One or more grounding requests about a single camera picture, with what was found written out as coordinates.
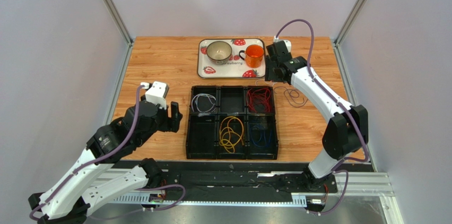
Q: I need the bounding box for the blue cable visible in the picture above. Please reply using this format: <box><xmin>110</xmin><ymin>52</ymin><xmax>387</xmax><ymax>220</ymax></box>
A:
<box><xmin>250</xmin><ymin>119</ymin><xmax>273</xmax><ymax>147</ymax></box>

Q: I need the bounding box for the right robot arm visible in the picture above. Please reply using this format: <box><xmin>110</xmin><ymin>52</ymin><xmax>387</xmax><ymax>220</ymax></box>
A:
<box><xmin>265</xmin><ymin>41</ymin><xmax>369</xmax><ymax>191</ymax></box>

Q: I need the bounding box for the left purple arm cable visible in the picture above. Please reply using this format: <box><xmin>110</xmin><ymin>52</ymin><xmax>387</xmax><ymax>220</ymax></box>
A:
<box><xmin>29</xmin><ymin>84</ymin><xmax>186</xmax><ymax>221</ymax></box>

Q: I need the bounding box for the aluminium frame rail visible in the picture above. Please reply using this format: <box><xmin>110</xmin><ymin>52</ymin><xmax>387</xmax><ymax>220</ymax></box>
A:
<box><xmin>84</xmin><ymin>162</ymin><xmax>403</xmax><ymax>223</ymax></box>

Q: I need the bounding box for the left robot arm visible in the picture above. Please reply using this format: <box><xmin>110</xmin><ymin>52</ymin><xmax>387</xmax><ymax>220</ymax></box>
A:
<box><xmin>28</xmin><ymin>100</ymin><xmax>182</xmax><ymax>223</ymax></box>

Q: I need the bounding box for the orange mug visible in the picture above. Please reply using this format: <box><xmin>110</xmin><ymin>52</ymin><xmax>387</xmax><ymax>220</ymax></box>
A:
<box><xmin>239</xmin><ymin>45</ymin><xmax>264</xmax><ymax>68</ymax></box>

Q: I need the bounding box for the red cable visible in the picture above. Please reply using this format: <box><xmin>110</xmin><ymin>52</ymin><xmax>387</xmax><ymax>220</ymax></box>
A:
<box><xmin>246</xmin><ymin>87</ymin><xmax>273</xmax><ymax>114</ymax></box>

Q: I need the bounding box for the grey ceramic bowl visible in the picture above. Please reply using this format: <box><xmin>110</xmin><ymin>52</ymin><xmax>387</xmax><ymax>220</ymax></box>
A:
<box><xmin>206</xmin><ymin>41</ymin><xmax>232</xmax><ymax>65</ymax></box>

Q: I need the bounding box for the strawberry pattern tray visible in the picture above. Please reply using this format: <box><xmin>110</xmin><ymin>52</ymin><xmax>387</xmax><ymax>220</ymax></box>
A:
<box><xmin>197</xmin><ymin>38</ymin><xmax>266</xmax><ymax>79</ymax></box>

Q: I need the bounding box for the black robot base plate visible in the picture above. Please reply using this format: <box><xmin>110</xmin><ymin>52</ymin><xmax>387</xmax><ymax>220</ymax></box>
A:
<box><xmin>145</xmin><ymin>161</ymin><xmax>338</xmax><ymax>203</ymax></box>

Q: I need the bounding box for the dark purple cable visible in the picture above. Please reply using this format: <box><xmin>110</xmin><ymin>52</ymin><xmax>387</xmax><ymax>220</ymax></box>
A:
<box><xmin>274</xmin><ymin>85</ymin><xmax>309</xmax><ymax>108</ymax></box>

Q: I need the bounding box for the yellow cable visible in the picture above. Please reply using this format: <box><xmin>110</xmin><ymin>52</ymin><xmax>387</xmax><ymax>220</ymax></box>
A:
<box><xmin>219</xmin><ymin>115</ymin><xmax>246</xmax><ymax>153</ymax></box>

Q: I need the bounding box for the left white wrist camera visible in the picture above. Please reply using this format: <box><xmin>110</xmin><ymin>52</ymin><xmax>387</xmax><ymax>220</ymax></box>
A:
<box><xmin>140</xmin><ymin>81</ymin><xmax>169</xmax><ymax>110</ymax></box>

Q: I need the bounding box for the black six-compartment organizer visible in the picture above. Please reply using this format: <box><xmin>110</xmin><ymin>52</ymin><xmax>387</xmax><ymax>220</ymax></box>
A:
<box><xmin>186</xmin><ymin>85</ymin><xmax>279</xmax><ymax>160</ymax></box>

